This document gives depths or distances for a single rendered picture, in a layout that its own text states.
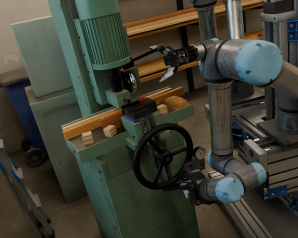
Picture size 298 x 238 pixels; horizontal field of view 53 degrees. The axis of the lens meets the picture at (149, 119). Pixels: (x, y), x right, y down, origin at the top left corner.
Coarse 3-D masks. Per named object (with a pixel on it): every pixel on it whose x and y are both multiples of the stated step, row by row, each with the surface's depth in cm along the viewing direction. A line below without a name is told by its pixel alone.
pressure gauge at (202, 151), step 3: (195, 147) 149; (198, 147) 148; (201, 147) 148; (195, 150) 147; (198, 150) 147; (201, 150) 148; (204, 150) 149; (195, 153) 147; (198, 153) 147; (201, 153) 148; (204, 153) 150; (195, 156) 147; (198, 156) 148; (201, 156) 149; (198, 159) 148
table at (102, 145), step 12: (168, 108) 146; (192, 108) 146; (168, 120) 141; (180, 120) 144; (96, 132) 136; (120, 132) 131; (168, 132) 131; (72, 144) 129; (84, 144) 127; (96, 144) 125; (108, 144) 128; (120, 144) 131; (132, 144) 125; (84, 156) 124; (96, 156) 127
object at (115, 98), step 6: (108, 90) 146; (126, 90) 140; (108, 96) 146; (114, 96) 138; (120, 96) 138; (126, 96) 139; (108, 102) 150; (114, 102) 142; (120, 102) 139; (126, 102) 140; (120, 108) 139
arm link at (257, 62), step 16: (224, 48) 85; (240, 48) 80; (256, 48) 77; (272, 48) 78; (224, 64) 85; (240, 64) 79; (256, 64) 78; (272, 64) 79; (288, 64) 88; (240, 80) 85; (256, 80) 79; (272, 80) 81; (288, 80) 88
